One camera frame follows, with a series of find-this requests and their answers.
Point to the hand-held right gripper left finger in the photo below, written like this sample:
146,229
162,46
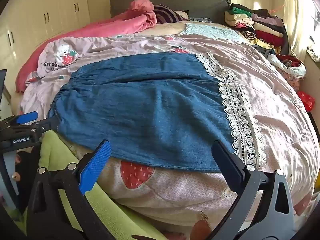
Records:
95,162

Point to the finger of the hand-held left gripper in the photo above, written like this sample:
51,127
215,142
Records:
48,125
27,117

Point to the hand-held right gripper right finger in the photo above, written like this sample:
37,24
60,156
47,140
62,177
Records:
228,166

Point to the blue denim pants lace trim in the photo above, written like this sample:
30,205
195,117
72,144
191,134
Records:
150,105

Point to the person's left hand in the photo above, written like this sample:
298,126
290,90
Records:
16,158

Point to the lime green cloth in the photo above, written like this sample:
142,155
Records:
55,150

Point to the pink strawberry print duvet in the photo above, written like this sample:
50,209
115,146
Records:
275,117

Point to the red plastic bag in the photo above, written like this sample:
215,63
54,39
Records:
307,101

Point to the cream wardrobe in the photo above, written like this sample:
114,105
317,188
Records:
37,5

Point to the white and red garment heap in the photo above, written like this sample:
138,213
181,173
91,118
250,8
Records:
290,66

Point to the coral pink blanket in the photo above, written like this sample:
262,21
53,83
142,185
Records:
112,25

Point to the pile of folded clothes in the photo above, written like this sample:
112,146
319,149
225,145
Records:
262,30

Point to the purple striped pillow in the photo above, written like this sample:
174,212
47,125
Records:
167,15

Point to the cream curtain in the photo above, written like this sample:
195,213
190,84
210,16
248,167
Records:
297,17

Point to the grey bed headboard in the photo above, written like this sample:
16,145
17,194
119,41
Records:
200,2

